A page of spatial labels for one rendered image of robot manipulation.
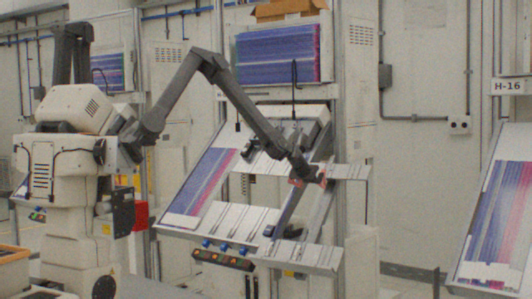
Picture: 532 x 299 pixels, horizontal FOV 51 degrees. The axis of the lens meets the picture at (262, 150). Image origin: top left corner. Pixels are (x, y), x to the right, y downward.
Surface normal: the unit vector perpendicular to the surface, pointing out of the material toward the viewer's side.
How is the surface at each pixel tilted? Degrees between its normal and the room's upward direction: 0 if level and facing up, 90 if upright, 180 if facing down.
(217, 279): 90
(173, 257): 90
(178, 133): 90
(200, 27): 90
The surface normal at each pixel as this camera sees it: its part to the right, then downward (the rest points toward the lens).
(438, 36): -0.64, 0.09
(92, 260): 0.86, 0.03
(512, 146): -0.47, -0.65
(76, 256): -0.51, -0.04
